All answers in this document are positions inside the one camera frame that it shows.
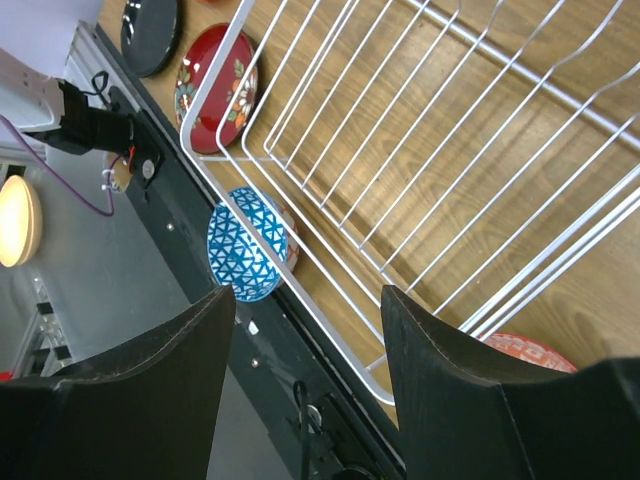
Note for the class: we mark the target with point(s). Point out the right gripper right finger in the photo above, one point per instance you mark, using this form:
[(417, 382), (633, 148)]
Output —
[(468, 411)]

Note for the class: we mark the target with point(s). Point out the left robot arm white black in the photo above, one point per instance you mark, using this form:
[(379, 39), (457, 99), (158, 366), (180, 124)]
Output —
[(55, 112)]

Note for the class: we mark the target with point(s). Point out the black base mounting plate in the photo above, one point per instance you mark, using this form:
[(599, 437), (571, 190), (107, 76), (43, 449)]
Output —
[(274, 342)]

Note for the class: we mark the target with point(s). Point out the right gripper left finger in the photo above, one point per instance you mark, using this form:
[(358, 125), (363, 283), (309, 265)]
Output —
[(145, 409)]

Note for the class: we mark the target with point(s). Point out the blue patterned bowl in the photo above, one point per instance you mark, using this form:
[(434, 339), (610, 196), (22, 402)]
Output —
[(235, 259)]

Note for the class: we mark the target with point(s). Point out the aluminium frame rail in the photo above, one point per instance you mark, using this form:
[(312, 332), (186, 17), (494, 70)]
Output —
[(92, 64)]

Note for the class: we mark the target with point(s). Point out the white wire dish rack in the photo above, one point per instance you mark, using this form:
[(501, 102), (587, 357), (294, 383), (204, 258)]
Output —
[(481, 156)]

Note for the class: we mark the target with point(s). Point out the red white patterned bowl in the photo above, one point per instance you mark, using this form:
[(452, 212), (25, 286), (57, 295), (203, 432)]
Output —
[(530, 351)]

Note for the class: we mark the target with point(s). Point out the red floral plate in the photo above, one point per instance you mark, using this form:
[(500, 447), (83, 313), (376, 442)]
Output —
[(229, 104)]

